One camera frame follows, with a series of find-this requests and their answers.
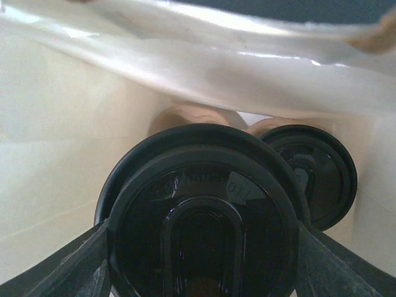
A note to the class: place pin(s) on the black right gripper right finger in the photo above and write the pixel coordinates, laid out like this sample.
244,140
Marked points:
327,268

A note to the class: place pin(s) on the single brown cup carrier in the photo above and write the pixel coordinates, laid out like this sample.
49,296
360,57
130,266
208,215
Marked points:
181,115

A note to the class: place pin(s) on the cream paper bag with handles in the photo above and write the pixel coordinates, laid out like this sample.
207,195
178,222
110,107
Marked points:
82,81

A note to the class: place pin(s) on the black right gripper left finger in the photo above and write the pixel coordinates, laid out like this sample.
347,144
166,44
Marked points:
80,268

